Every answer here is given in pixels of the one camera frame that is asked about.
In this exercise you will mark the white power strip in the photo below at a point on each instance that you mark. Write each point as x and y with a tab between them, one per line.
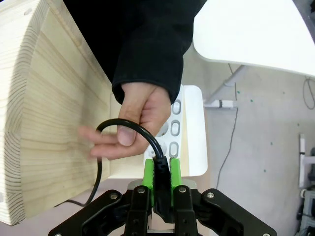
168	138

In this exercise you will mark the white monitor riser stand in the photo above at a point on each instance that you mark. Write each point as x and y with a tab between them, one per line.
197	137

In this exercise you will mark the white desk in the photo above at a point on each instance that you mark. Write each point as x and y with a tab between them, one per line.
251	32

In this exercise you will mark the person in black hoodie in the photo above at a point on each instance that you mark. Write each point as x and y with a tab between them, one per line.
98	29

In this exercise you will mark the pine wooden four-compartment shelf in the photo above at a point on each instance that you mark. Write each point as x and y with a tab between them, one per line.
49	110

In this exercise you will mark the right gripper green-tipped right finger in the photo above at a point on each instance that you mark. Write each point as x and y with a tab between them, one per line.
183	211

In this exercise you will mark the person's left hand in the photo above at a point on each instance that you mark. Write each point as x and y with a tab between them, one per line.
145	115

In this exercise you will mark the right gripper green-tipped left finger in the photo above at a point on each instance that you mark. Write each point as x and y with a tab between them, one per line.
137	211

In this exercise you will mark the person's left forearm black sleeve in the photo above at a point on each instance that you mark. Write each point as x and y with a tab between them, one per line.
152	56

